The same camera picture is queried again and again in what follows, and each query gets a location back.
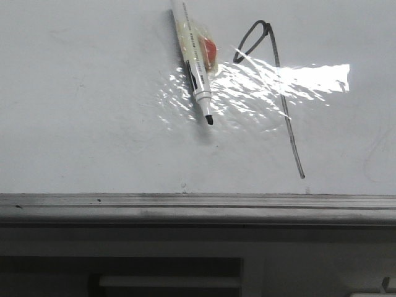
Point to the grey aluminium whiteboard frame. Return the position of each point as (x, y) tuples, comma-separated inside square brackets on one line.
[(208, 209)]

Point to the white whiteboard marker pen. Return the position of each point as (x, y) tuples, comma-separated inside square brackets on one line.
[(193, 58)]

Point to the red magnet taped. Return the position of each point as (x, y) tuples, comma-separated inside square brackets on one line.
[(207, 46)]

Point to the white whiteboard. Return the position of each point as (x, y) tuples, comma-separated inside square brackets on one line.
[(95, 98)]

